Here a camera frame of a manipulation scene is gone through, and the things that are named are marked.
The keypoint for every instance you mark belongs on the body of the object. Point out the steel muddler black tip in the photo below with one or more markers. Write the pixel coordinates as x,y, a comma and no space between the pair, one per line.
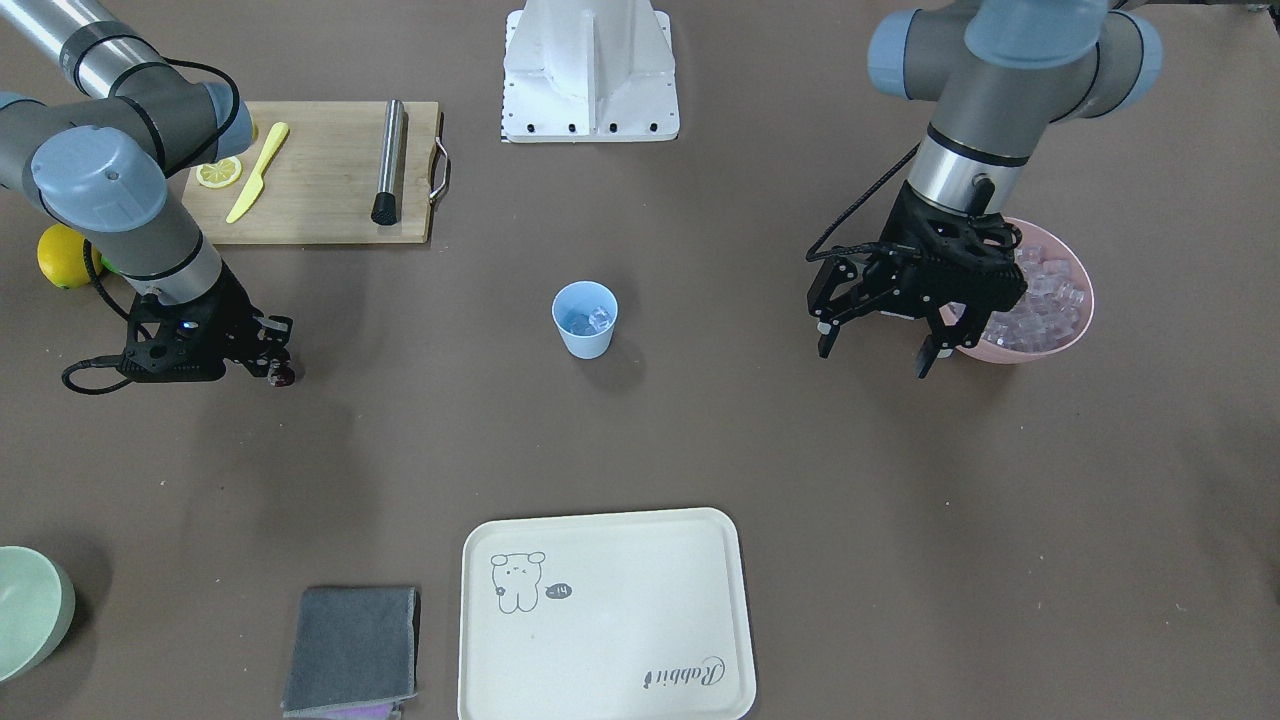
386,204

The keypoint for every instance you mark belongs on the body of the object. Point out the cream rabbit tray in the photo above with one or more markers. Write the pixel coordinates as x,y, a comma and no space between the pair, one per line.
624,615

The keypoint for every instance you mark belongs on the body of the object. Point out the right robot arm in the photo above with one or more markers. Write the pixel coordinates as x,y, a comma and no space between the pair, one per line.
102,167

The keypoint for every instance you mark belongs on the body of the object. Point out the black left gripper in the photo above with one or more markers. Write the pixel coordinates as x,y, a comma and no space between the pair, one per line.
893,277

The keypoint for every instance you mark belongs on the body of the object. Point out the mint green bowl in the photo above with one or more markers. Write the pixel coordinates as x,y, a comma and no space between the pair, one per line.
38,602

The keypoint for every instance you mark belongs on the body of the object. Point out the yellow plastic knife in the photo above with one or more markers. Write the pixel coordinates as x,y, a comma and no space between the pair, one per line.
255,184

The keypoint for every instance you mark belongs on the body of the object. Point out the bamboo cutting board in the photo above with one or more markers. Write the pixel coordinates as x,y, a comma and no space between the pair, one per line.
321,185

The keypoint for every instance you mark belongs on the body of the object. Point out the yellow lemon near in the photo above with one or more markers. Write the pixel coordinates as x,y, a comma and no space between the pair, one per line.
60,256

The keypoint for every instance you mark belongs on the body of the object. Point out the lemon half lower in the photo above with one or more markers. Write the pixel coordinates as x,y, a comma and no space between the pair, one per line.
218,174

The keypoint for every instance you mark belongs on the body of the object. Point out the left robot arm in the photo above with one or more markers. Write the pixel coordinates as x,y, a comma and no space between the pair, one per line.
999,73

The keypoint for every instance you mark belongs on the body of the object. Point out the pink bowl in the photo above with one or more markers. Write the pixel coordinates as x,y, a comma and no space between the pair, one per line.
1060,335

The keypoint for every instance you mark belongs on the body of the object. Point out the ice cube in cup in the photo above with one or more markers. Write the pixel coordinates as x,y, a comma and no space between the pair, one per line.
588,323

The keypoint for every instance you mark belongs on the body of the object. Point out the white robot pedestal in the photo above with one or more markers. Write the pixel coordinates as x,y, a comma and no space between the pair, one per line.
589,72

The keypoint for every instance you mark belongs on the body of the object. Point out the light blue cup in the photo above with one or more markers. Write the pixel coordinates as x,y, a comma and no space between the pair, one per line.
580,296

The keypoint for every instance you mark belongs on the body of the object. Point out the clear ice cubes pile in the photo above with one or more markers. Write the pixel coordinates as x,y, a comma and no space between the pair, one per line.
1045,300

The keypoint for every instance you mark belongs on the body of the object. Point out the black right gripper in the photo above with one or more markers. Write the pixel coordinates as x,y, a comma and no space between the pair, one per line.
227,318

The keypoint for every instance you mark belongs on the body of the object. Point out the grey folded cloth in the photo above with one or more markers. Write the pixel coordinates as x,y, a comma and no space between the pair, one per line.
354,653

